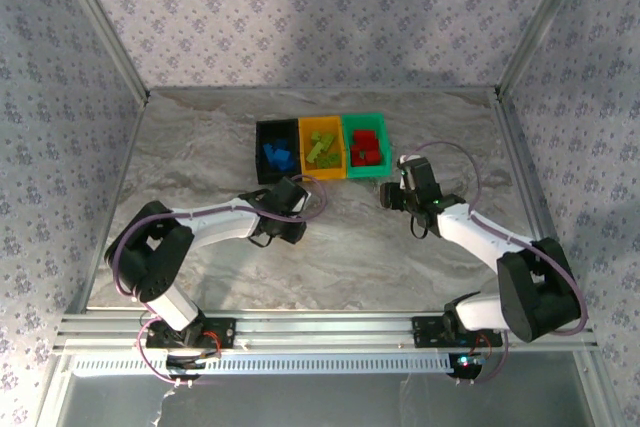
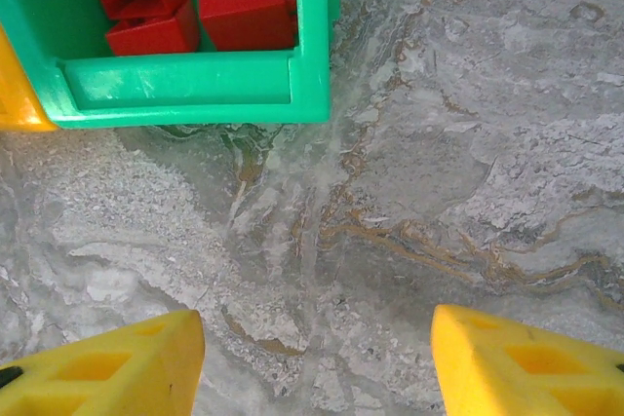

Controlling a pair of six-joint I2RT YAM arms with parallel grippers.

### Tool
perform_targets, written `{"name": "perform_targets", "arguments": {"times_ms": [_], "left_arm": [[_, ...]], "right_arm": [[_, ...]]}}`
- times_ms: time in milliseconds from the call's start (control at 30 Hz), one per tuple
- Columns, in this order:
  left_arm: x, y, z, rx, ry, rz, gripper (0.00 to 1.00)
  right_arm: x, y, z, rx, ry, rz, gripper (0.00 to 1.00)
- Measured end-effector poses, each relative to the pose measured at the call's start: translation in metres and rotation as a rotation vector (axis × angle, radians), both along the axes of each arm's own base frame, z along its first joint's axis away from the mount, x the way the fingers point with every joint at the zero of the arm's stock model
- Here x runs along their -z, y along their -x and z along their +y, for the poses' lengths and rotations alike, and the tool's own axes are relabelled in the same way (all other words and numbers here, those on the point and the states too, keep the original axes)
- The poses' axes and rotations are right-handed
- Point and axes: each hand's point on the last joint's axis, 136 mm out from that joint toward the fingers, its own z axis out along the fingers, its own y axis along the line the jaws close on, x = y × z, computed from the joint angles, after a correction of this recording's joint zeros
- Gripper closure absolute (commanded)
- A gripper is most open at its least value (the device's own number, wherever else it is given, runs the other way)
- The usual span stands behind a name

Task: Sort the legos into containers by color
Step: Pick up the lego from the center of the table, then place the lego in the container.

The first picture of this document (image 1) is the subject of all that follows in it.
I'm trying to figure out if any black control board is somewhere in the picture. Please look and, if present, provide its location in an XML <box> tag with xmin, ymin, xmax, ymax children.
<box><xmin>164</xmin><ymin>354</ymin><xmax>207</xmax><ymax>382</ymax></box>
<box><xmin>447</xmin><ymin>352</ymin><xmax>485</xmax><ymax>382</ymax></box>

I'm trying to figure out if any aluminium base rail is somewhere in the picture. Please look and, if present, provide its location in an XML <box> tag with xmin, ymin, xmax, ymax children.
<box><xmin>52</xmin><ymin>310</ymin><xmax>600</xmax><ymax>354</ymax></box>

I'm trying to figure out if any black plastic bin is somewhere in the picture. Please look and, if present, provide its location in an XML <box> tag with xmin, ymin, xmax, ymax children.
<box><xmin>254</xmin><ymin>118</ymin><xmax>304</xmax><ymax>186</ymax></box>

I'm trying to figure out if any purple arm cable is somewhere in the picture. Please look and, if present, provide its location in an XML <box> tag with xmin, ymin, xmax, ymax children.
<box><xmin>112</xmin><ymin>174</ymin><xmax>329</xmax><ymax>388</ymax></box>
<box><xmin>402</xmin><ymin>140</ymin><xmax>589</xmax><ymax>386</ymax></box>

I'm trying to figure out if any red wire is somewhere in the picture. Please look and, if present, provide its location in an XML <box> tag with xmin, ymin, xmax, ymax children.
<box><xmin>201</xmin><ymin>330</ymin><xmax>224</xmax><ymax>359</ymax></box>
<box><xmin>472</xmin><ymin>334</ymin><xmax>494</xmax><ymax>359</ymax></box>

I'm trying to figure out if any black left control board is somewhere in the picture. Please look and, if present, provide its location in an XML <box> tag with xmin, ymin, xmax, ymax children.
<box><xmin>164</xmin><ymin>354</ymin><xmax>207</xmax><ymax>382</ymax></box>

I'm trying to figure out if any white slotted cable duct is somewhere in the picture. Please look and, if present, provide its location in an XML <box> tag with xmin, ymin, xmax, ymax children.
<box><xmin>72</xmin><ymin>352</ymin><xmax>454</xmax><ymax>376</ymax></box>

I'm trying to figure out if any green plastic bin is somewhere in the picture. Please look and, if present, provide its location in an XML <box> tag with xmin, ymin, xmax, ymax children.
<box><xmin>340</xmin><ymin>112</ymin><xmax>393</xmax><ymax>180</ymax></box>

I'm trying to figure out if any black right control board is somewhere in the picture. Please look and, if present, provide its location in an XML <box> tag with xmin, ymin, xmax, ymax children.
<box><xmin>447</xmin><ymin>352</ymin><xmax>485</xmax><ymax>382</ymax></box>

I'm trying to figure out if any aluminium frame leg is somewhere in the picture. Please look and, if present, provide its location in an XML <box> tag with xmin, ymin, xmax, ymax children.
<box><xmin>34</xmin><ymin>352</ymin><xmax>76</xmax><ymax>427</ymax></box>
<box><xmin>574</xmin><ymin>351</ymin><xmax>617</xmax><ymax>427</ymax></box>

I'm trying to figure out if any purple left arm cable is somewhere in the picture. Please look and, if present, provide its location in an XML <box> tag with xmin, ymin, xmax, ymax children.
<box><xmin>112</xmin><ymin>174</ymin><xmax>329</xmax><ymax>388</ymax></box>

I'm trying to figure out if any aluminium back rail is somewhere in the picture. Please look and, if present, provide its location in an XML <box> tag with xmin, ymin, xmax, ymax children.
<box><xmin>144</xmin><ymin>86</ymin><xmax>501</xmax><ymax>96</ymax></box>

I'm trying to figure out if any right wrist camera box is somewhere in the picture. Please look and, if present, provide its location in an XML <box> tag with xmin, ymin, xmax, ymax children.
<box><xmin>397</xmin><ymin>156</ymin><xmax>442</xmax><ymax>201</ymax></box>

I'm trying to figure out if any aluminium side rail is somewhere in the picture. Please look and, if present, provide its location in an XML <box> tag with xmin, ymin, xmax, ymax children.
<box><xmin>67</xmin><ymin>96</ymin><xmax>151</xmax><ymax>316</ymax></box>
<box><xmin>492</xmin><ymin>89</ymin><xmax>569</xmax><ymax>311</ymax></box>

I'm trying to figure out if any yellow plastic bin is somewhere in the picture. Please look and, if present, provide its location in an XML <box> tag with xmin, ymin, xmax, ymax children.
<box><xmin>298</xmin><ymin>115</ymin><xmax>348</xmax><ymax>182</ymax></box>

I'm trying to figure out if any aluminium corner post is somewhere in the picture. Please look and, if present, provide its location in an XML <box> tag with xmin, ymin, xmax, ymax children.
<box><xmin>494</xmin><ymin>0</ymin><xmax>596</xmax><ymax>98</ymax></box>
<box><xmin>49</xmin><ymin>0</ymin><xmax>151</xmax><ymax>104</ymax></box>

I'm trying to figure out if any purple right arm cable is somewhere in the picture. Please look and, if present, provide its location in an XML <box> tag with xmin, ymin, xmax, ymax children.
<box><xmin>402</xmin><ymin>140</ymin><xmax>589</xmax><ymax>386</ymax></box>

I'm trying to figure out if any black right gripper cable loop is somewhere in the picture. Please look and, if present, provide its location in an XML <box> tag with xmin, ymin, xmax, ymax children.
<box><xmin>409</xmin><ymin>215</ymin><xmax>432</xmax><ymax>241</ymax></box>

